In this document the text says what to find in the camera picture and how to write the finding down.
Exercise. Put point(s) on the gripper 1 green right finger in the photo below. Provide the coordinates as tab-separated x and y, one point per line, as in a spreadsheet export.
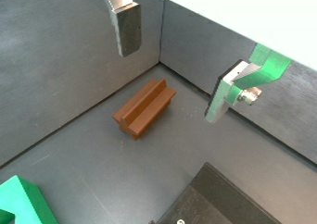
237	85

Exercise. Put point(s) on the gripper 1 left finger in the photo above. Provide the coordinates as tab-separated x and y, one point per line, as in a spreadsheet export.
126	20

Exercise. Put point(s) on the brown star prism block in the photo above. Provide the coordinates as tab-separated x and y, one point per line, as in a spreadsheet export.
142	108

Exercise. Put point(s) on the green shape sorter base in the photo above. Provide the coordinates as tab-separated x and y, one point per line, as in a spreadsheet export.
22	203

